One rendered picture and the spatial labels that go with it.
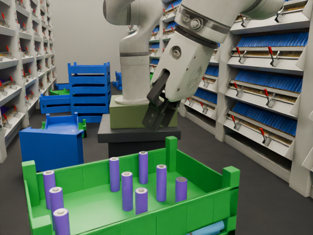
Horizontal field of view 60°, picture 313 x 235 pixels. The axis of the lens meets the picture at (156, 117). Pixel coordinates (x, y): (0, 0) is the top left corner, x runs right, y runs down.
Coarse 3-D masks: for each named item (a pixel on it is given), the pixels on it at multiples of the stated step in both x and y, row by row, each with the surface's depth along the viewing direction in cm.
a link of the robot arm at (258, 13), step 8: (264, 0) 39; (272, 0) 40; (280, 0) 41; (256, 8) 40; (264, 8) 41; (272, 8) 41; (280, 8) 42; (248, 16) 43; (256, 16) 42; (264, 16) 42
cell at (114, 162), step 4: (112, 160) 49; (116, 160) 49; (112, 164) 49; (116, 164) 50; (112, 168) 50; (116, 168) 50; (112, 172) 50; (116, 172) 50; (112, 176) 50; (116, 176) 50; (112, 180) 50; (116, 180) 50; (112, 184) 50; (116, 184) 50; (112, 188) 51; (116, 188) 51
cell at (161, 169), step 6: (156, 168) 47; (162, 168) 46; (156, 174) 47; (162, 174) 46; (156, 180) 47; (162, 180) 46; (156, 186) 47; (162, 186) 47; (156, 192) 48; (162, 192) 47; (156, 198) 48; (162, 198) 47
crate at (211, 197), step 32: (32, 160) 46; (128, 160) 55; (160, 160) 59; (192, 160) 53; (32, 192) 46; (64, 192) 50; (96, 192) 51; (192, 192) 51; (224, 192) 42; (32, 224) 29; (96, 224) 41; (128, 224) 34; (160, 224) 37; (192, 224) 40
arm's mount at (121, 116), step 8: (112, 96) 128; (120, 96) 127; (112, 104) 109; (120, 104) 108; (136, 104) 107; (144, 104) 106; (112, 112) 105; (120, 112) 105; (128, 112) 106; (136, 112) 106; (144, 112) 107; (176, 112) 108; (112, 120) 106; (120, 120) 106; (128, 120) 107; (136, 120) 107; (176, 120) 109; (112, 128) 107; (120, 128) 107
